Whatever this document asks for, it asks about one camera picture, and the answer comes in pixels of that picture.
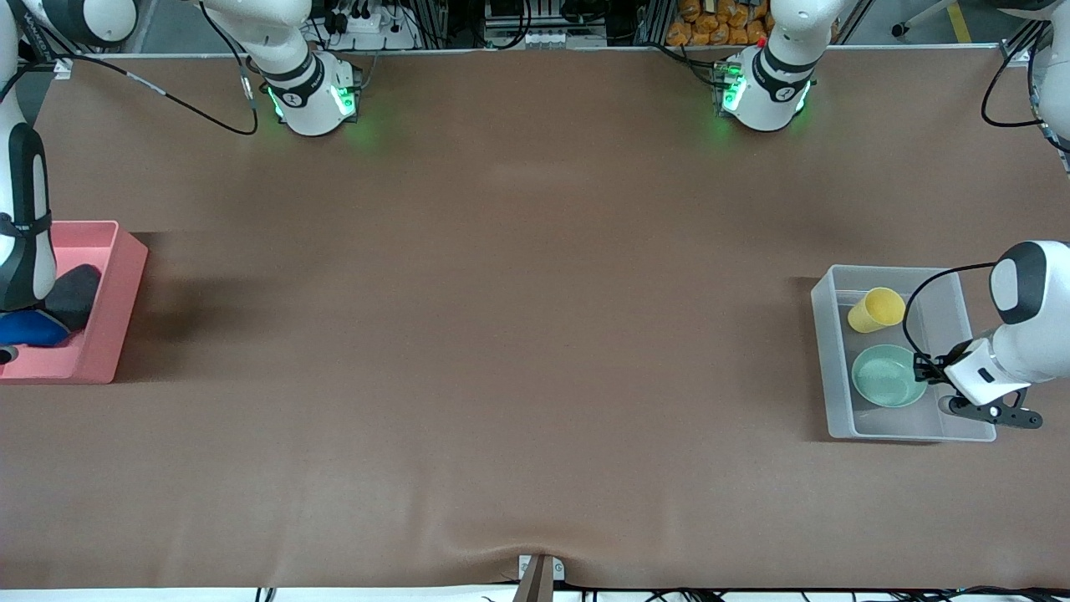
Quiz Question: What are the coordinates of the metal table clamp bracket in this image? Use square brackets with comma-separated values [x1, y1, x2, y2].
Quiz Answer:
[513, 554, 566, 602]

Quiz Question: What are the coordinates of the brown table mat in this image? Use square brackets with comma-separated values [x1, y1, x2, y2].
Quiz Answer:
[0, 48, 1070, 590]

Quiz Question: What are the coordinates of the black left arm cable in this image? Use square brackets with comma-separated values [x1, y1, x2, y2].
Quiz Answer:
[903, 21, 1070, 363]

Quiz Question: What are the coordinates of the pink plastic bin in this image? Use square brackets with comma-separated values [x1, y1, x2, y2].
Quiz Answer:
[0, 220, 150, 385]

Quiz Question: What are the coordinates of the orange packet pile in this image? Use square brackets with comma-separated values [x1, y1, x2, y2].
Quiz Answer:
[666, 0, 774, 48]

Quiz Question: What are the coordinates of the black electronics rack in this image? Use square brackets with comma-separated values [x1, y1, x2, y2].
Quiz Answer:
[483, 0, 613, 49]

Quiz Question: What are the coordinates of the grey and blue cloth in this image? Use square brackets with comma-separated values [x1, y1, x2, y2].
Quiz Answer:
[0, 263, 104, 349]

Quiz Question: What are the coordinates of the clear plastic bin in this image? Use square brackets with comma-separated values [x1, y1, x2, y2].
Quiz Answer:
[810, 264, 997, 442]

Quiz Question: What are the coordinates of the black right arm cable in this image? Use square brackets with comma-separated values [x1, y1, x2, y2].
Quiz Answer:
[17, 4, 261, 137]

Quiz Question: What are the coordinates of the white power strip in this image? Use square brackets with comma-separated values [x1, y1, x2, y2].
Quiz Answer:
[322, 7, 420, 53]

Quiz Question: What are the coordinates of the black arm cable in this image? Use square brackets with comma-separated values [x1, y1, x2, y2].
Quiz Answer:
[903, 21, 1070, 363]
[17, 4, 261, 137]

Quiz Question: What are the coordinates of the mint green bowl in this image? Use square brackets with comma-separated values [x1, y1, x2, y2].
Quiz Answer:
[851, 344, 930, 410]

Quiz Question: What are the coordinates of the yellow plastic cup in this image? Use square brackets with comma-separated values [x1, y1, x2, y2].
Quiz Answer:
[847, 287, 908, 334]

